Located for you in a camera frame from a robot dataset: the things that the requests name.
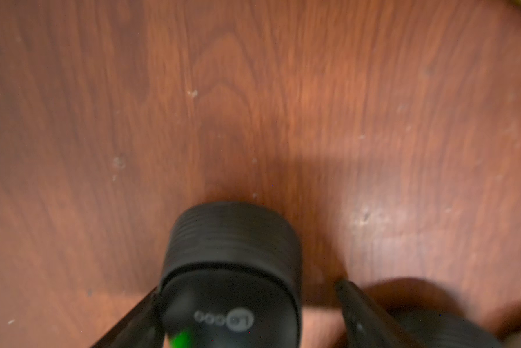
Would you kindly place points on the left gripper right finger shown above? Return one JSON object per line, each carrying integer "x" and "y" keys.
{"x": 367, "y": 323}

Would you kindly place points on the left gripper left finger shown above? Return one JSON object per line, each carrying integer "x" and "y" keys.
{"x": 140, "y": 328}

